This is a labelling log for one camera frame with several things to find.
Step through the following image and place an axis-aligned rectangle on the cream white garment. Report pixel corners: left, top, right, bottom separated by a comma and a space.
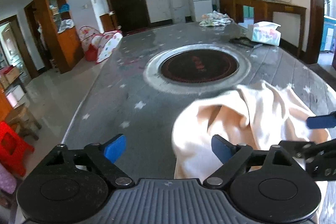
171, 80, 332, 224

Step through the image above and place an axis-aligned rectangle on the round black induction cooktop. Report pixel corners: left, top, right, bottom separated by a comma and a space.
143, 44, 252, 95

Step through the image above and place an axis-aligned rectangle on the small wooden stool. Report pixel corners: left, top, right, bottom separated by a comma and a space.
5, 104, 42, 140

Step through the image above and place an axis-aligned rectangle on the red plastic stool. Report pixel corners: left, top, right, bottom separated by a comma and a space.
1, 121, 35, 177

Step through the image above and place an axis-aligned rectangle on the polka dot play tent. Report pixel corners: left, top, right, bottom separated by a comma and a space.
79, 26, 123, 64

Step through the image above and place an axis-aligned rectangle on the tissue pack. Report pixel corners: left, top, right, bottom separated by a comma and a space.
246, 22, 281, 47

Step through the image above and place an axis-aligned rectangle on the wooden shelf cabinet left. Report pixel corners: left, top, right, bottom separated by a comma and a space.
34, 0, 84, 73

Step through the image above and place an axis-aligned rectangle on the black remote on table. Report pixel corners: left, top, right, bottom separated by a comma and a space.
229, 37, 263, 49

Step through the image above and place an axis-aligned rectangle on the wooden console table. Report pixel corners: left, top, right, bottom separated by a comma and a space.
231, 0, 306, 59

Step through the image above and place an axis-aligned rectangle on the crumpled patterned cloth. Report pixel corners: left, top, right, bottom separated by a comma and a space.
199, 11, 233, 27

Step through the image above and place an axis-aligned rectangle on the water dispenser with blue bottle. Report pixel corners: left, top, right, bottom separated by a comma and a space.
169, 0, 186, 24

